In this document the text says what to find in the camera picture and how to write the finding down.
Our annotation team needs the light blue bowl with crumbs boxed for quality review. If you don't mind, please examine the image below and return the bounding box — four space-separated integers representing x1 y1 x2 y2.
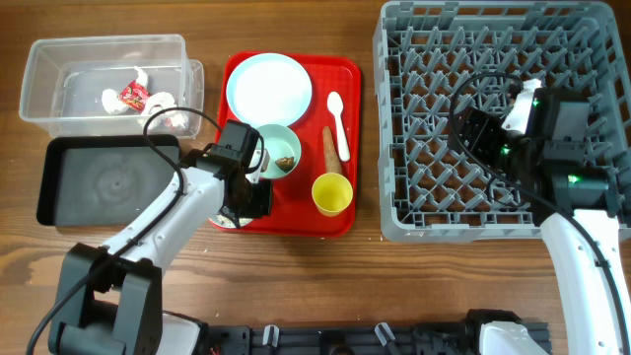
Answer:
209 215 252 229

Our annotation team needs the red snack wrapper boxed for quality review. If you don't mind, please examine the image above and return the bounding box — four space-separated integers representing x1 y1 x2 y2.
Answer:
118 81 150 112

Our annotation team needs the white tissue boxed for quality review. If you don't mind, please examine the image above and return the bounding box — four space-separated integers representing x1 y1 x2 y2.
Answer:
141 92 188 130

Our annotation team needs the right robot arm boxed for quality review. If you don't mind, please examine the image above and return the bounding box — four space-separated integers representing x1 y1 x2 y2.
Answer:
448 74 630 354

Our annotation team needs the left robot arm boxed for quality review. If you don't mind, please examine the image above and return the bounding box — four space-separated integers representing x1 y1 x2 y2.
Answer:
43 121 272 354

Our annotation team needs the grey dishwasher rack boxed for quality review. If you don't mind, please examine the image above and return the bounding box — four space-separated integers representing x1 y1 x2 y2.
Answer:
373 1 630 243

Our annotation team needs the brown food scrap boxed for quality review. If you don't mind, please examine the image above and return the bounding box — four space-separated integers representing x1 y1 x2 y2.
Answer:
275 157 296 173

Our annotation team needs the light green bowl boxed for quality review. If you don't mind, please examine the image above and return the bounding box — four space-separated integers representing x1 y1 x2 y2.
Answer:
257 124 302 179

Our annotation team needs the red plastic tray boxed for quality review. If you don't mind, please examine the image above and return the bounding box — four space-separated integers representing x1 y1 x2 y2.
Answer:
217 51 362 238

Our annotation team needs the yellow plastic cup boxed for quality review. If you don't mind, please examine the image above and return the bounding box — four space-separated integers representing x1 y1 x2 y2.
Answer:
312 173 353 217

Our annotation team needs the large light blue plate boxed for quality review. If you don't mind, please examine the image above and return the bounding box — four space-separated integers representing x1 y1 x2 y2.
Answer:
225 53 314 127

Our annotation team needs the white plastic spoon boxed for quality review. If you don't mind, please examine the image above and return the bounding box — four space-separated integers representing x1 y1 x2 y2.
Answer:
326 92 351 162

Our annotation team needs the black plastic tray bin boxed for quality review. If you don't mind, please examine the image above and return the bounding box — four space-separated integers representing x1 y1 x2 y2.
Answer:
36 135 175 227

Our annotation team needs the crumpled white paper scrap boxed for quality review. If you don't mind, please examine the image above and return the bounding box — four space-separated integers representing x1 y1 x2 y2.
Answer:
102 67 149 114

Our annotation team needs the clear plastic bin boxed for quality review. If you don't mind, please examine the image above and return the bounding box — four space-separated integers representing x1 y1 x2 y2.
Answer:
19 35 204 137

